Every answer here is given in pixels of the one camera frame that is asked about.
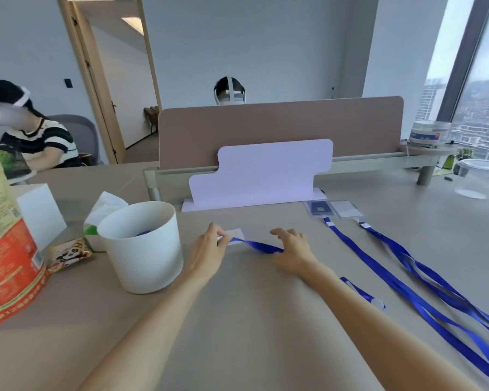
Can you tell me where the person's right hand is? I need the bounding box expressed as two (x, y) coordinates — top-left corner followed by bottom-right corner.
(270, 228), (319, 278)

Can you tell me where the person's left hand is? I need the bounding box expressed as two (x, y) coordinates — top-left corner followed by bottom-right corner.
(185, 222), (234, 282)

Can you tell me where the clear badge holder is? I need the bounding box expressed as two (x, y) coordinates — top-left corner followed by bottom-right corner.
(218, 228), (245, 245)
(330, 200), (364, 220)

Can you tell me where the blue lanyard with white clip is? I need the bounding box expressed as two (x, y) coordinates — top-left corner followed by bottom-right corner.
(228, 237), (386, 310)

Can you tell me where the person's left forearm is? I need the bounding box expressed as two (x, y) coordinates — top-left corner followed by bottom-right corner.
(77, 269), (208, 391)

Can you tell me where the person's right forearm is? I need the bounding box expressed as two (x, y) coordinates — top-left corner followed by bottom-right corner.
(299, 260), (482, 391)

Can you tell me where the badge holder with dark card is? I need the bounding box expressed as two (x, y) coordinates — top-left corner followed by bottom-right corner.
(304, 200), (336, 219)

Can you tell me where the white paper sign stand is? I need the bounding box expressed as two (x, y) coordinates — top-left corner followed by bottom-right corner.
(181, 138), (334, 213)

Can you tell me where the round white bucket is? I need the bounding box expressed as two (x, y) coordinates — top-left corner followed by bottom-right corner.
(97, 201), (184, 295)

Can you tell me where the clear empty badge holder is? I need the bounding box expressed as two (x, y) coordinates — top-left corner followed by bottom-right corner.
(330, 200), (364, 220)

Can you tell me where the green white tissue pack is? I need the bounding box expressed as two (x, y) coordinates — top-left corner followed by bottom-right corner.
(83, 191), (129, 253)

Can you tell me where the pink desk divider panel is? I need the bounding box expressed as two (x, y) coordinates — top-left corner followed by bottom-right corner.
(158, 96), (404, 171)

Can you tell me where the brown hallway chair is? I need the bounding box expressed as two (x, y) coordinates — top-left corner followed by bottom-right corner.
(143, 105), (160, 135)

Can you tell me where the panda print snack packet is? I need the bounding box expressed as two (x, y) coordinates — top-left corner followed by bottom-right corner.
(45, 238), (94, 276)

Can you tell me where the grey office chair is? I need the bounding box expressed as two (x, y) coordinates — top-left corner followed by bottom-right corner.
(46, 114), (102, 167)

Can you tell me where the wooden desk shelf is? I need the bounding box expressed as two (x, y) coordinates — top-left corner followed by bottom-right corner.
(399, 143), (462, 186)

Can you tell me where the white box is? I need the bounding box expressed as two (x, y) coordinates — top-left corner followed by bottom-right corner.
(15, 183), (68, 254)

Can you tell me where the round clear tub with label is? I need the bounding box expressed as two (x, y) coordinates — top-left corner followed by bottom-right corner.
(409, 120), (452, 149)

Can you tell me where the green bottle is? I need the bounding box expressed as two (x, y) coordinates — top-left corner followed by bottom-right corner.
(442, 148), (474, 176)

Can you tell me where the large red beige bag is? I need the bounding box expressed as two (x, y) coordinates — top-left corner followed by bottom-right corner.
(0, 159), (50, 329)

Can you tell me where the large clear plastic container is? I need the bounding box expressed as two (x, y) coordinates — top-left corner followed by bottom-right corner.
(454, 158), (489, 200)

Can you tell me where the green black mesh basket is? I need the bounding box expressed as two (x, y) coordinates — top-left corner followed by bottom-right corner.
(0, 142), (34, 181)

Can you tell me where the grey desk rail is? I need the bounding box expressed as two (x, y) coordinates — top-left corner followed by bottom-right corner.
(143, 152), (430, 202)

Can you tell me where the long blue lanyard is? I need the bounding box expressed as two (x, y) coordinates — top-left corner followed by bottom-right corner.
(359, 221), (489, 344)
(323, 217), (489, 385)

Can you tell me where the wooden door frame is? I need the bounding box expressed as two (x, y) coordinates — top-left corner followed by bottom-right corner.
(56, 0), (163, 165)

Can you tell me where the dark window frame post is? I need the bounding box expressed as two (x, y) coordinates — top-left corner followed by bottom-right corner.
(436, 0), (489, 123)

